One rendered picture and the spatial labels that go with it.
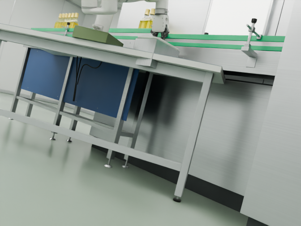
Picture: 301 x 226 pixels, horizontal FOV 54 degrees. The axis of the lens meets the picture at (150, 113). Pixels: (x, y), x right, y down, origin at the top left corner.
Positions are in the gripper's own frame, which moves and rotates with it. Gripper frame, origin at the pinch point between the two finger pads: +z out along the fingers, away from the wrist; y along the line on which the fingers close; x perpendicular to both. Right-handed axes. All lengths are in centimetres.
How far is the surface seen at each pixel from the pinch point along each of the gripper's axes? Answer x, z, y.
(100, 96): 3, 41, 52
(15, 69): -161, 69, 610
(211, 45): -18.9, 0.5, -24.9
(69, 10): -305, -88, 612
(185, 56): -14.9, 7.9, -9.7
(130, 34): -9.7, -4.3, 36.4
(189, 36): -20.1, -4.7, -7.0
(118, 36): -8.8, -2.8, 48.8
